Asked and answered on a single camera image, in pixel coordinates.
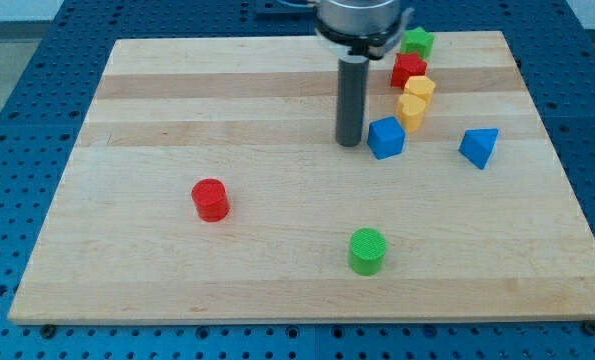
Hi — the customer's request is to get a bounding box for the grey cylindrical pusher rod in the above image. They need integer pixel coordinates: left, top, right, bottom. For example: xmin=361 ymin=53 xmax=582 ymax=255
xmin=335 ymin=59 xmax=369 ymax=147

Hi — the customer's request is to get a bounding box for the red star block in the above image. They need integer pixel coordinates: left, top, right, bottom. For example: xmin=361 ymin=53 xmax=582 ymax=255
xmin=390 ymin=53 xmax=427 ymax=88

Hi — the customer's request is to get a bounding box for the yellow heart block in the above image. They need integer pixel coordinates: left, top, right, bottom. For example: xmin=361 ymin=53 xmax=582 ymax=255
xmin=395 ymin=93 xmax=427 ymax=133

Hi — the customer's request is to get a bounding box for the yellow hexagon block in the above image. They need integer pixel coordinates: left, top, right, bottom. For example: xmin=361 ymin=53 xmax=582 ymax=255
xmin=404 ymin=76 xmax=436 ymax=103

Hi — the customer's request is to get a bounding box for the green star block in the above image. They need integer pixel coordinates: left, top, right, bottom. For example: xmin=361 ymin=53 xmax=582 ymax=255
xmin=400 ymin=26 xmax=435 ymax=59

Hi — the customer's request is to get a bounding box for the blue cube block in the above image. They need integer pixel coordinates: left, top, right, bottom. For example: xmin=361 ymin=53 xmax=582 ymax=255
xmin=367 ymin=117 xmax=406 ymax=160

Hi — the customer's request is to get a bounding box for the blue triangular prism block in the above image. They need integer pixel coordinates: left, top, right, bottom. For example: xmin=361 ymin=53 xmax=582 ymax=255
xmin=458 ymin=128 xmax=499 ymax=170

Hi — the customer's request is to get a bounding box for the green cylinder block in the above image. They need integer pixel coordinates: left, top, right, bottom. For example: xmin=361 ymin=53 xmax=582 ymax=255
xmin=348 ymin=228 xmax=387 ymax=276

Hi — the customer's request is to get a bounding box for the red cylinder block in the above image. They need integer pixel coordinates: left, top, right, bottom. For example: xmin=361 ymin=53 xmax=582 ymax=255
xmin=191 ymin=178 xmax=230 ymax=222

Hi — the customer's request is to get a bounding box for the light wooden board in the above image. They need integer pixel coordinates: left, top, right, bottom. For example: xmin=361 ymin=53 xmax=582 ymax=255
xmin=8 ymin=31 xmax=595 ymax=325

